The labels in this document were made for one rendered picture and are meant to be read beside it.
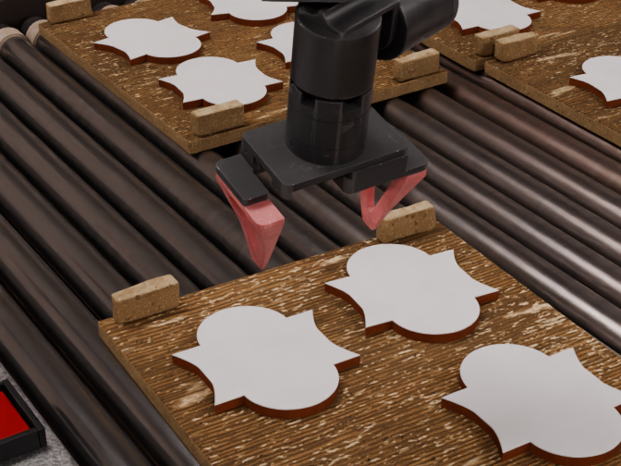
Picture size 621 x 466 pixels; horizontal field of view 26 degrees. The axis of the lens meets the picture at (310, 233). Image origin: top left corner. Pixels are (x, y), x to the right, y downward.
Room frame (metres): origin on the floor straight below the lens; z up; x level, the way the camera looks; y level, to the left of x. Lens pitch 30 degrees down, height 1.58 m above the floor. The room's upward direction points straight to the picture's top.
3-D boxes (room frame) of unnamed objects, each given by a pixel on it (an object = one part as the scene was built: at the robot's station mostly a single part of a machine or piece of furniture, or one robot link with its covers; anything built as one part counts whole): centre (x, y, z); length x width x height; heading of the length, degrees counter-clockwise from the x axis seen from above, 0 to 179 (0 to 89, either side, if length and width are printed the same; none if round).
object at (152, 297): (0.96, 0.14, 0.95); 0.06 x 0.02 x 0.03; 120
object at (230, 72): (1.56, 0.09, 0.94); 0.41 x 0.35 x 0.04; 33
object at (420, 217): (1.10, -0.09, 0.95); 0.06 x 0.02 x 0.03; 120
